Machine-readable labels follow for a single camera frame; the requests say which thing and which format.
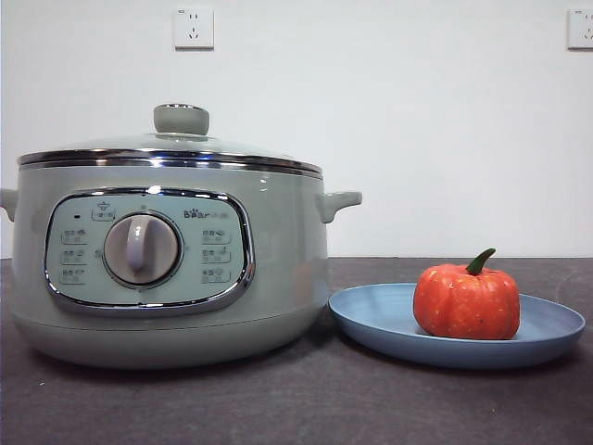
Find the glass lid with green knob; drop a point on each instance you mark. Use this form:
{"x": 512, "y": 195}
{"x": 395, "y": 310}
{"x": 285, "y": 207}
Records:
{"x": 180, "y": 119}

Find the orange pumpkin with green stem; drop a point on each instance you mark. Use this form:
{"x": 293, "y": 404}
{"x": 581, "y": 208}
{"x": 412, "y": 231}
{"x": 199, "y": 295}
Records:
{"x": 463, "y": 306}

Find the pale green electric steamer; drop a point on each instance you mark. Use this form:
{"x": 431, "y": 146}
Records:
{"x": 282, "y": 278}

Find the blue round plate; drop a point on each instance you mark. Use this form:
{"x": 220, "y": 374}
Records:
{"x": 380, "y": 320}

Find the white wall socket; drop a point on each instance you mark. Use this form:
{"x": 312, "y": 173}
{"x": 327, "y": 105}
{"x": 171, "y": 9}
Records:
{"x": 582, "y": 29}
{"x": 194, "y": 28}

